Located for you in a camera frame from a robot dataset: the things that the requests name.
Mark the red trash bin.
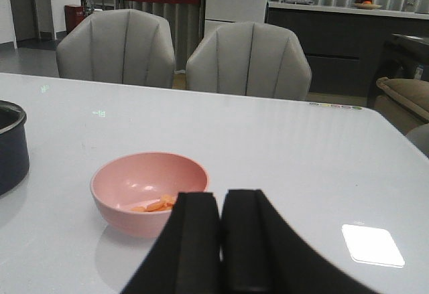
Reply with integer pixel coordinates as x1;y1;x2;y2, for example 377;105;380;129
64;5;84;33

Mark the grey upholstered chair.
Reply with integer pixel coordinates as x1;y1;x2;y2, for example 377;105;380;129
56;9;176;88
186;21;312;100

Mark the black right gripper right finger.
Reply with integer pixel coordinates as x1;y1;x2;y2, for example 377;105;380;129
221;190;372;293

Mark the fruit plate on counter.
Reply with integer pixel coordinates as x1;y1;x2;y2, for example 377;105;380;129
353;0;381;9

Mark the left grey upholstered chair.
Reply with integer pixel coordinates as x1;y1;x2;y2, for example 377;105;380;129
56;9;176;88

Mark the dark blue saucepan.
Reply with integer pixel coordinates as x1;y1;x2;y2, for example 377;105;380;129
0;100;29;195

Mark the beige sofa cushion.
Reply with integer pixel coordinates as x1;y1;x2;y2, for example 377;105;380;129
373;77;428;135

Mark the dark kitchen counter cabinet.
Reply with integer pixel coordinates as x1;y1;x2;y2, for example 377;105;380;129
266;1;428;97

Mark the red barrier belt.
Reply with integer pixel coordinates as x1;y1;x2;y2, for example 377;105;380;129
124;0;202;5

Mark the right grey upholstered chair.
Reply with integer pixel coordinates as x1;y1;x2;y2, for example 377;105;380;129
186;21;312;100

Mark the pink plastic bowl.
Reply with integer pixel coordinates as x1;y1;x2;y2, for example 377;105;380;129
90;152;209;238

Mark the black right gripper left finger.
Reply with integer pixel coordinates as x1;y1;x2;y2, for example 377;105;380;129
121;192;221;293

